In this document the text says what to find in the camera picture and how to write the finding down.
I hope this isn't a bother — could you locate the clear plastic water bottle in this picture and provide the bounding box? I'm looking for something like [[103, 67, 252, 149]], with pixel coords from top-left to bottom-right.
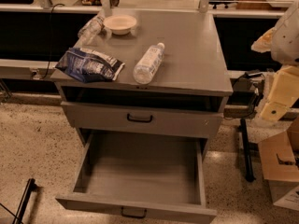
[[133, 43, 164, 84]]

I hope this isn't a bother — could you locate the black power cable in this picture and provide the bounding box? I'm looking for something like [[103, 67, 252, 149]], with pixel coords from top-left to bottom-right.
[[40, 3, 66, 80]]

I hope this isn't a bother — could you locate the cardboard box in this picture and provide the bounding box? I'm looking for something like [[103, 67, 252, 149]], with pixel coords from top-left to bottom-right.
[[258, 118, 299, 211]]

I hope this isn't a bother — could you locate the white paper bowl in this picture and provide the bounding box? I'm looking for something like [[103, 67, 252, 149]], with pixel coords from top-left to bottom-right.
[[104, 15, 136, 35]]

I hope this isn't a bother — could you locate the blue chip bag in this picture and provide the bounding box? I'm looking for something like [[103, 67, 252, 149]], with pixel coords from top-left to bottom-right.
[[55, 48, 125, 83]]

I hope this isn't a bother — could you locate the black floor bar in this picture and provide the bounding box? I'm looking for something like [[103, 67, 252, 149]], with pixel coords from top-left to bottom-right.
[[12, 178, 36, 224]]

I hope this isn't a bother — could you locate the open grey lower drawer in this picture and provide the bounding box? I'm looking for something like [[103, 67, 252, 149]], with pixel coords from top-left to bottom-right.
[[56, 132, 217, 224]]

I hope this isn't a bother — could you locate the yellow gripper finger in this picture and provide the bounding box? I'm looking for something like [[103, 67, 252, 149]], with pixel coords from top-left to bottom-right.
[[260, 65, 299, 121]]

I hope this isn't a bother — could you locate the black metal stand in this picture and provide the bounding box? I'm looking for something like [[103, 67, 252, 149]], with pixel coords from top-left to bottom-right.
[[232, 69, 265, 183]]

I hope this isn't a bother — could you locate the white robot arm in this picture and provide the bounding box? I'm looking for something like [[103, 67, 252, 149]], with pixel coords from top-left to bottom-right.
[[251, 2, 299, 122]]

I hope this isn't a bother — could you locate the grey upper drawer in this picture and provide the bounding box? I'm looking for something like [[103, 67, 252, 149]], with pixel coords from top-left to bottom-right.
[[62, 102, 222, 139]]

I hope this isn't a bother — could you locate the grey drawer cabinet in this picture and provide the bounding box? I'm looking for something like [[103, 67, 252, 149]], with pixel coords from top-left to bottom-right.
[[50, 7, 234, 161]]

